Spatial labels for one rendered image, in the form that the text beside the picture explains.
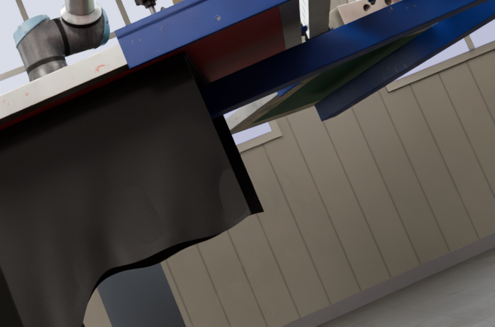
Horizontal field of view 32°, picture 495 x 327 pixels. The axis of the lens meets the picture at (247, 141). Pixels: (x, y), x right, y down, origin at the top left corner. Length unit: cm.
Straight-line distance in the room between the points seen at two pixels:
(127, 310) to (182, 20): 112
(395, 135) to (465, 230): 71
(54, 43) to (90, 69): 107
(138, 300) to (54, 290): 85
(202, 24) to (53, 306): 54
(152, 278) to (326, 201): 299
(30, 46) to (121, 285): 71
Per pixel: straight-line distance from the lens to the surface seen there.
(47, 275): 153
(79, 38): 253
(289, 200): 521
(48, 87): 146
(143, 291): 236
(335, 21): 211
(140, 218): 149
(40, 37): 251
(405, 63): 235
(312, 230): 522
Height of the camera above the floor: 61
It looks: 6 degrees up
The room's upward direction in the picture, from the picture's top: 23 degrees counter-clockwise
